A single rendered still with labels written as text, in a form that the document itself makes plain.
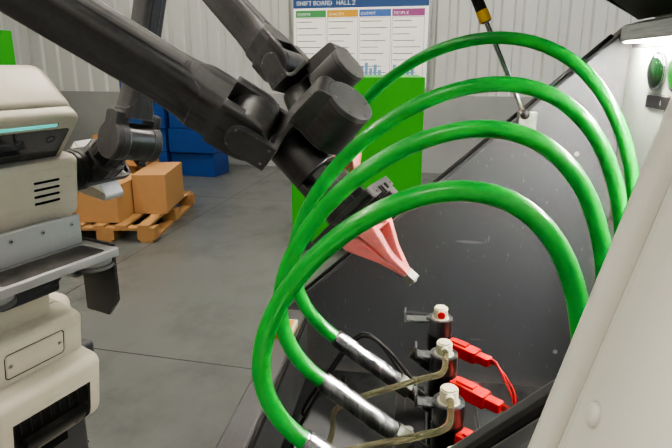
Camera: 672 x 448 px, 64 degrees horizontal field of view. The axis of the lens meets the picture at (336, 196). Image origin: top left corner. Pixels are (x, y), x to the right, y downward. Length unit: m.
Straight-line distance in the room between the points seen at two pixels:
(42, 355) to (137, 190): 3.66
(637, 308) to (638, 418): 0.04
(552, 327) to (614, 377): 0.81
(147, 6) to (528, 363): 0.97
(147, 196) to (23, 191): 3.71
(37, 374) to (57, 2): 0.80
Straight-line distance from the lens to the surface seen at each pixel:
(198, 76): 0.60
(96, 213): 4.72
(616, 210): 0.54
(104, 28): 0.61
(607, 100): 0.62
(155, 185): 4.77
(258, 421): 0.75
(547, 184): 0.94
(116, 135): 1.12
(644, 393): 0.20
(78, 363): 1.26
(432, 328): 0.64
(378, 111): 3.83
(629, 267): 0.24
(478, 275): 0.97
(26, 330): 1.21
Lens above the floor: 1.39
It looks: 14 degrees down
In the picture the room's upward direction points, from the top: straight up
